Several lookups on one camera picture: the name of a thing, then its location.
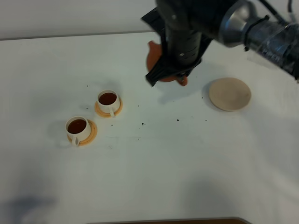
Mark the orange saucer upper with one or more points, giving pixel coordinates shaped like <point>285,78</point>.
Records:
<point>107,115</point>

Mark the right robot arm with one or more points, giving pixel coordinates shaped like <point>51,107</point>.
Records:
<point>276,41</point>

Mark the white teacup upper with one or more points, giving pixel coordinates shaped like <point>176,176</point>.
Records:
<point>108,101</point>

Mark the brown clay teapot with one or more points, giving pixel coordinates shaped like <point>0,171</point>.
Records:
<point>155,51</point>

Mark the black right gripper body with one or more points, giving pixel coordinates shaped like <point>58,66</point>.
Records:
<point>190,26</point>

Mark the white teacup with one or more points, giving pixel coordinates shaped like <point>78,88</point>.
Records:
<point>78,129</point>
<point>108,101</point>

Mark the orange saucer lower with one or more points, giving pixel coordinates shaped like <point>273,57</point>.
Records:
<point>92,136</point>

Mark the beige round teapot coaster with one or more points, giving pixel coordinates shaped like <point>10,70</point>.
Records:
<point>229,94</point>

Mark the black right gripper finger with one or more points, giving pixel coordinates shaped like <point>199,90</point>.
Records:
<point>155,21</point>
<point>164,69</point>

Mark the orange saucer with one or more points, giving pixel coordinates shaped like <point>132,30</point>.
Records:
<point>107,115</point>
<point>92,136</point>

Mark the white teacup lower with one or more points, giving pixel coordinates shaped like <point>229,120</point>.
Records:
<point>78,129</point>

